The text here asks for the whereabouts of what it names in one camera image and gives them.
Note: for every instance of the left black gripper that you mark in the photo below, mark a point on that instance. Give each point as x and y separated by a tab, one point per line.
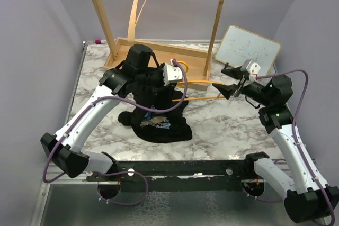
162	84

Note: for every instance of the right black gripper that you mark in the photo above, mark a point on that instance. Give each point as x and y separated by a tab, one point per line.
238	73

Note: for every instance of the yellow plastic hanger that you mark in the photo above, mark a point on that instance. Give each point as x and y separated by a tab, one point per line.
201	91

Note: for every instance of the black printed t shirt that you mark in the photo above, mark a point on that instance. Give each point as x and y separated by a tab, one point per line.
156	127

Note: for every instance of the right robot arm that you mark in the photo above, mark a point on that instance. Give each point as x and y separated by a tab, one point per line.
306	194

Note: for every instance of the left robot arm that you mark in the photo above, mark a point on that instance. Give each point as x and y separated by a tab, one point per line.
131	76

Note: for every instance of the light wooden hanger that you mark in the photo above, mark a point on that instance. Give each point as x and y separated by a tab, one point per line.
139	9

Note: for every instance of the small whiteboard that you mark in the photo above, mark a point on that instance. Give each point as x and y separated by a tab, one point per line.
239	45

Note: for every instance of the wooden clothes rack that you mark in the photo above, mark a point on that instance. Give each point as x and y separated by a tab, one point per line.
199	60

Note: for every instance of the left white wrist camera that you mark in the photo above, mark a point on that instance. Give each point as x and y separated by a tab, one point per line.
172	74

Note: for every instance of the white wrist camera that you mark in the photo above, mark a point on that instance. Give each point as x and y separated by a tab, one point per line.
250	70
172	74

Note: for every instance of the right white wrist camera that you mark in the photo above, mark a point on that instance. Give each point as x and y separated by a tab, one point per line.
250	70

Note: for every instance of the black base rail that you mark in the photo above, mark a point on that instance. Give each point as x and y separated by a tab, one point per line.
179	176

